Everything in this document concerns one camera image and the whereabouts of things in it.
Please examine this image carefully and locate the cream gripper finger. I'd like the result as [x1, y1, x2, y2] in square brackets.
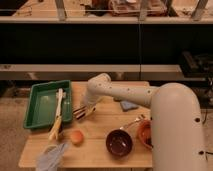
[85, 107, 96, 117]

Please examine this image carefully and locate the black striped gripper finger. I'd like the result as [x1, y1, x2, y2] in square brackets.
[73, 106, 86, 119]

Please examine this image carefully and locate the orange peach fruit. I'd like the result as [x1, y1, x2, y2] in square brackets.
[70, 130, 84, 145]

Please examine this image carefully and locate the green plastic tray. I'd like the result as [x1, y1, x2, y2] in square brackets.
[23, 80, 73, 130]

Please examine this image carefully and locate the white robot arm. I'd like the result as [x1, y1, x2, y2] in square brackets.
[80, 73, 207, 171]

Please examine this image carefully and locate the white brush in tray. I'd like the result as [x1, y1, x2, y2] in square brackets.
[56, 88, 66, 116]

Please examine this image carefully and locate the dark purple bowl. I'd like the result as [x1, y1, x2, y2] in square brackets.
[106, 129, 133, 157]

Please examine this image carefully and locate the metal fork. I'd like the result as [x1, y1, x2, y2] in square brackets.
[119, 114, 145, 130]

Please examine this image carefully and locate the light blue cloth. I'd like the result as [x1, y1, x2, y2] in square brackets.
[36, 143, 68, 171]

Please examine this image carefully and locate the orange clay bowl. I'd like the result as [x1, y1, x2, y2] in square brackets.
[137, 120, 152, 149]

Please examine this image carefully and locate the yellow handled brush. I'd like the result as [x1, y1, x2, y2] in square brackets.
[49, 116, 62, 140]

